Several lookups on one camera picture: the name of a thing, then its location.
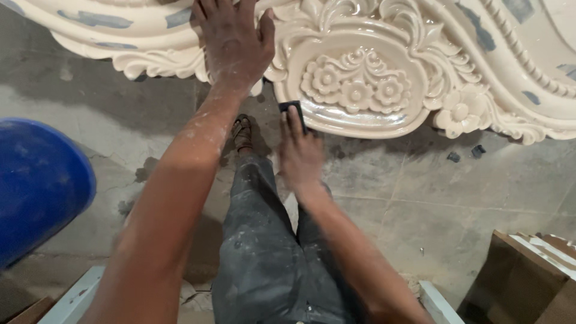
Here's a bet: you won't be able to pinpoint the person's left hand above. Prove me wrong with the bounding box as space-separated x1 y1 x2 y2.
193 0 276 94

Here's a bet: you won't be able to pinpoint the person's right hand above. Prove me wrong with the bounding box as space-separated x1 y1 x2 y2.
277 105 326 192

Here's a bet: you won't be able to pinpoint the black sanding block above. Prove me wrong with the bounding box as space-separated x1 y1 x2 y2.
277 100 309 136

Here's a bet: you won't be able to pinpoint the cream carved ornate panel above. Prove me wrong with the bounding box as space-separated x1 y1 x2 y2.
8 0 576 146

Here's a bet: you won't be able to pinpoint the person's brown sandal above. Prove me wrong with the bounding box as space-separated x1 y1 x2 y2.
230 114 254 154

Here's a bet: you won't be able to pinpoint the person's dusty grey trousers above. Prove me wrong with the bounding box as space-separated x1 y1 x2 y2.
211 154 367 324

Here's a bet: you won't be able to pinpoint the white painted board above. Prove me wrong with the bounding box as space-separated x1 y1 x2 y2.
418 281 465 324
38 265 107 324

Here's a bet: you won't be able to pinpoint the blue plastic barrel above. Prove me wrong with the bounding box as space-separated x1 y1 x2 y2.
0 117 97 271

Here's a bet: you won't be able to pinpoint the brown wooden furniture piece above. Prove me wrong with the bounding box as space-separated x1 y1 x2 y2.
458 229 576 324

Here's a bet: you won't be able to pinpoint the brown wooden plank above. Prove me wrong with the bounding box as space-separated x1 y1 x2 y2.
6 296 56 324

